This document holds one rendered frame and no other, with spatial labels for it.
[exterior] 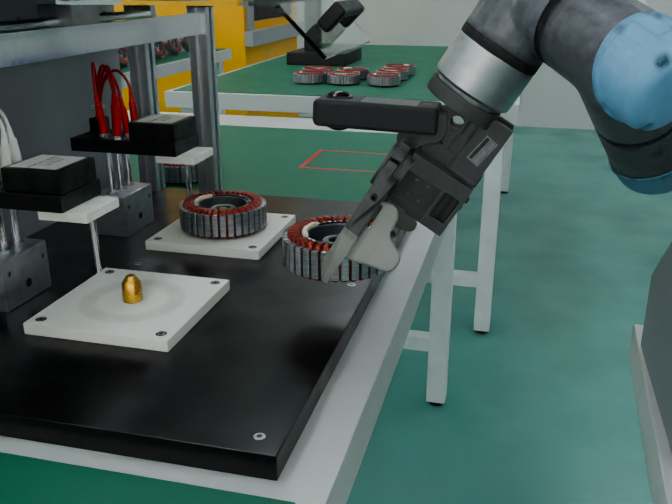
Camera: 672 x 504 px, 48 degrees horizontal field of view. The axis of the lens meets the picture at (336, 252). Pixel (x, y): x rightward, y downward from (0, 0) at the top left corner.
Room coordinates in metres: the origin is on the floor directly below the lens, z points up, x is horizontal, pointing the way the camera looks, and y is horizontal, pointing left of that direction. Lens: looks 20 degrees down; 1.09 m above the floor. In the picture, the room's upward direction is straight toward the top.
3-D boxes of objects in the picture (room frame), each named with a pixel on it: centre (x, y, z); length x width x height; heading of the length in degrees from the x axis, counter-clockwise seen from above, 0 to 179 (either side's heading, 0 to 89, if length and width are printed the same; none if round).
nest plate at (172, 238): (0.93, 0.15, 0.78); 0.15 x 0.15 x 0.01; 76
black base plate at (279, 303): (0.82, 0.19, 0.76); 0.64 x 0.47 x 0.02; 166
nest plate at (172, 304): (0.69, 0.21, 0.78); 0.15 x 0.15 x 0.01; 76
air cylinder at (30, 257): (0.73, 0.35, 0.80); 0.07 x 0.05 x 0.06; 166
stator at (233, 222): (0.93, 0.15, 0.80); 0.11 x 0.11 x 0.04
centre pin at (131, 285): (0.69, 0.21, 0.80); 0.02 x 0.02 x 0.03
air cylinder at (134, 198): (0.96, 0.29, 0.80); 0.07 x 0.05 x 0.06; 166
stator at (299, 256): (0.70, 0.00, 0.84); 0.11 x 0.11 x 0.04
